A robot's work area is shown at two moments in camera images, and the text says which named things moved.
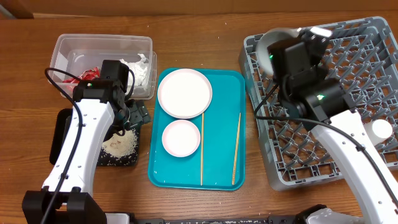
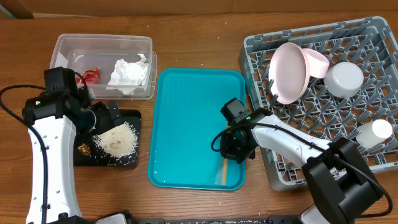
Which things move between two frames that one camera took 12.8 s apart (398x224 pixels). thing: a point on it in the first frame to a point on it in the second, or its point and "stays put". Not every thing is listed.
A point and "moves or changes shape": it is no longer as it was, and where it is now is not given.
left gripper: x=140 y=113 to x=107 y=121
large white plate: x=185 y=93 moves or changes shape
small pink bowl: x=181 y=138 moves or changes shape
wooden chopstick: x=237 y=148 to x=224 y=172
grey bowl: x=268 y=38 to x=344 y=79
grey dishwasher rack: x=362 y=57 stays put
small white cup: x=379 y=130 stays put
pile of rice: x=121 y=146 stays put
